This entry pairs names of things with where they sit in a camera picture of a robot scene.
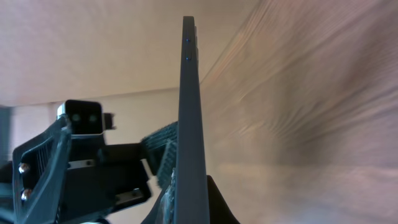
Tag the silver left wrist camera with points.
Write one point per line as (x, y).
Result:
(86, 117)

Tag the blue screen smartphone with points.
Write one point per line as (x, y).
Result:
(191, 191)

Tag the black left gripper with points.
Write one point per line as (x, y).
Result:
(56, 179)

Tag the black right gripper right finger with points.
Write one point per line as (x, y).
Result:
(218, 208)

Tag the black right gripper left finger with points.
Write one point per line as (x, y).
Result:
(163, 210)

